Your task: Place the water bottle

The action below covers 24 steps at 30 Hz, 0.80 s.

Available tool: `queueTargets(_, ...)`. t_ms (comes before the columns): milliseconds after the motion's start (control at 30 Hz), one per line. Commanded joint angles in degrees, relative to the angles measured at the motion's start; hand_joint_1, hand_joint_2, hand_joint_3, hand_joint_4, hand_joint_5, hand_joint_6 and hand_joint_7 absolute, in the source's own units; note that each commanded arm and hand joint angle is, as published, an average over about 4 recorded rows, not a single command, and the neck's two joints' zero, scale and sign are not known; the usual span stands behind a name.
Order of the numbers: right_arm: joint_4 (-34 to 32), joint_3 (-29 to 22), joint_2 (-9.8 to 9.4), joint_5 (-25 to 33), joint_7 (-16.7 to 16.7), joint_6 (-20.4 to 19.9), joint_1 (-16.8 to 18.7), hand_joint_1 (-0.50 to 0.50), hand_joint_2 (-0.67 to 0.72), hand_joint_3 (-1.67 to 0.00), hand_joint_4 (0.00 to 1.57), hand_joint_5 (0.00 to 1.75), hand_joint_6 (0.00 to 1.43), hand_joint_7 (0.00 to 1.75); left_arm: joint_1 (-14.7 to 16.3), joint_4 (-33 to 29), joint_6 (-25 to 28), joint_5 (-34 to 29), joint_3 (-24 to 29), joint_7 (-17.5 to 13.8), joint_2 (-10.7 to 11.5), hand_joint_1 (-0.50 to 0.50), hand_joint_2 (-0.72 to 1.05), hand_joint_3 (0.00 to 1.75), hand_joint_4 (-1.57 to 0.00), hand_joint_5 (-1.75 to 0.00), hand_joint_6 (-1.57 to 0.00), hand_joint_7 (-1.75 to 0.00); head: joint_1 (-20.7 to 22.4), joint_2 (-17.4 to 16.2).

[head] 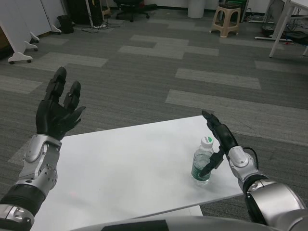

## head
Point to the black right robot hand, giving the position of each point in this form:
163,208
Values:
222,137

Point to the silver robot chest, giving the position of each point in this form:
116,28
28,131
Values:
173,223

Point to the beige plastic stool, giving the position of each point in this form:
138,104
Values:
226,20

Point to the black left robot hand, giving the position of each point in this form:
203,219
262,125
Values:
54,118

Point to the white upright pole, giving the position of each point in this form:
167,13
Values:
89,13

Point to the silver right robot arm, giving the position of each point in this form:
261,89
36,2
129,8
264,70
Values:
260,187

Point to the black bag under desk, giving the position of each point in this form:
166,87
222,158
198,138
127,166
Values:
294,37

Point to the clear water bottle green label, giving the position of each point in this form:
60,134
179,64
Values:
201,166

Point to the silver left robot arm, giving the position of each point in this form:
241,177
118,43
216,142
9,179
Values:
33,173

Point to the white power strip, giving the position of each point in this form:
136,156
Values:
100,26

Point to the black office chair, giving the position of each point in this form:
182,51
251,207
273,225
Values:
131,9

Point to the black waste bin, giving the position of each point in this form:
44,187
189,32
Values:
65,24

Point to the white cylindrical bin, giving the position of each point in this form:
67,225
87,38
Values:
196,9

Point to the white desk frame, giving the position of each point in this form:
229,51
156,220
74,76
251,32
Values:
282,29

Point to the white partition on casters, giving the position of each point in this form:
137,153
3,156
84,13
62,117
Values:
16,36
48,16

